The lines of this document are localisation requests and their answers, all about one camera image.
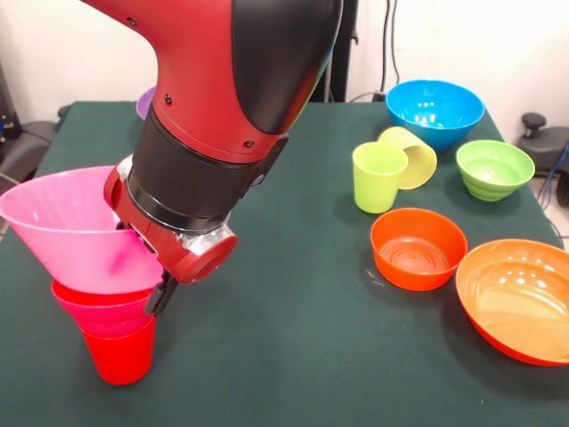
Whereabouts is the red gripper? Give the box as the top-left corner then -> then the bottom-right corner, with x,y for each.
104,166 -> 240,318

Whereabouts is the red cup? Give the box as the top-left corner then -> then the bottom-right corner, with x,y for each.
81,314 -> 156,386

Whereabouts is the blue bowl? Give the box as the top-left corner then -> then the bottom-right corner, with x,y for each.
384,78 -> 486,153

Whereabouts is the dark green tablecloth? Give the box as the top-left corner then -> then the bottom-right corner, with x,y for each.
0,101 -> 569,427

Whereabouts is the purple bowl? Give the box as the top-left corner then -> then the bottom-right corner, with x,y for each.
135,86 -> 156,122

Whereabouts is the small orange bowl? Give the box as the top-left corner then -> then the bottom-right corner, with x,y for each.
370,207 -> 469,293

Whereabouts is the black robot column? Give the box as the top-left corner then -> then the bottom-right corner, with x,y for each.
309,0 -> 360,102

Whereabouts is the small crimson pink bowl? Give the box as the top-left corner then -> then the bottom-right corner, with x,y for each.
50,278 -> 157,340

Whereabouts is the black equipment box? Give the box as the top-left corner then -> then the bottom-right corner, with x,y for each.
0,61 -> 21,148

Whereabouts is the black wall cable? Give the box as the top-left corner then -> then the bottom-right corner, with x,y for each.
381,0 -> 401,97

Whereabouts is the large orange bowl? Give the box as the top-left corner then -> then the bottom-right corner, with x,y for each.
455,238 -> 569,368

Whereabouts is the large magenta bowl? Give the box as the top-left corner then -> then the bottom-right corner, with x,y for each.
0,165 -> 164,295

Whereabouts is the small green bowl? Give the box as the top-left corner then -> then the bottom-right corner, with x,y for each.
455,139 -> 537,203

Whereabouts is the blue cable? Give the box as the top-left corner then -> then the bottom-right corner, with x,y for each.
537,141 -> 569,210

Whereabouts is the lime green cup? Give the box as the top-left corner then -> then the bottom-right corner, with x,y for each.
351,141 -> 409,214

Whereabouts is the yellow cup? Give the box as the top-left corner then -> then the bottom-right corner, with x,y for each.
377,125 -> 438,191

